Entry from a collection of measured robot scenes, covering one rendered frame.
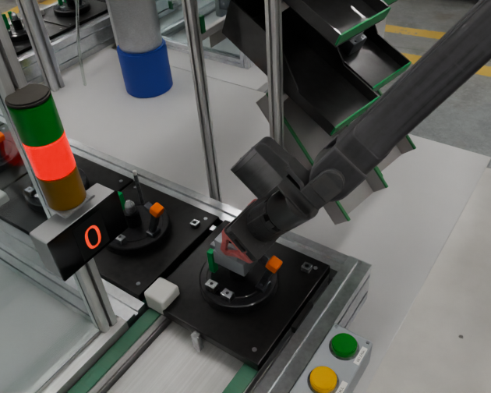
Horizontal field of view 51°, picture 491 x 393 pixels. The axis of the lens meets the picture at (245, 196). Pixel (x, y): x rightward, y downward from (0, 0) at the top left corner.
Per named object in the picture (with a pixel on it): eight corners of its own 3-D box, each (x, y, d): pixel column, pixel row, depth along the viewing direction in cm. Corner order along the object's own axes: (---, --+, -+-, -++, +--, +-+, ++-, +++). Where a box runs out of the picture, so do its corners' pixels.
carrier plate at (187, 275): (330, 272, 96) (330, 264, 94) (258, 372, 81) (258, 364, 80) (225, 225, 107) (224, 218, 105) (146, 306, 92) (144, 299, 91)
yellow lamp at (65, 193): (94, 193, 68) (84, 164, 65) (65, 216, 65) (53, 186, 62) (69, 182, 70) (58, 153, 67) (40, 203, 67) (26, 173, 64)
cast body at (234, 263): (259, 260, 89) (256, 231, 84) (244, 277, 86) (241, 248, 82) (220, 242, 93) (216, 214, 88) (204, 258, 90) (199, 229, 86)
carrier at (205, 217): (220, 223, 107) (213, 176, 99) (140, 302, 93) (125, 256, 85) (136, 185, 119) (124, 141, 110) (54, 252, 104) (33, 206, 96)
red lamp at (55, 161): (84, 164, 65) (73, 131, 62) (52, 185, 62) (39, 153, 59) (58, 152, 67) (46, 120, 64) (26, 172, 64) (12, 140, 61)
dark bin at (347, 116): (374, 105, 94) (393, 77, 88) (330, 136, 87) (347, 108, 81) (270, 10, 101) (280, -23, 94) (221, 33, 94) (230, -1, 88)
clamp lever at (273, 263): (270, 282, 89) (284, 261, 83) (264, 290, 87) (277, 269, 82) (254, 270, 89) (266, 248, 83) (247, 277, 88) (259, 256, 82)
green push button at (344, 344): (360, 346, 83) (362, 339, 82) (349, 365, 81) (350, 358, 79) (337, 335, 85) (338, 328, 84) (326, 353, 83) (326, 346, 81)
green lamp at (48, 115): (72, 130, 62) (61, 94, 58) (39, 152, 59) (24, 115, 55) (46, 119, 64) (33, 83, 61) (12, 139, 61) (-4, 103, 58)
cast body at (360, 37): (361, 48, 103) (377, 21, 97) (347, 56, 100) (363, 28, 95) (331, 22, 105) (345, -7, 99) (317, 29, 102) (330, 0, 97)
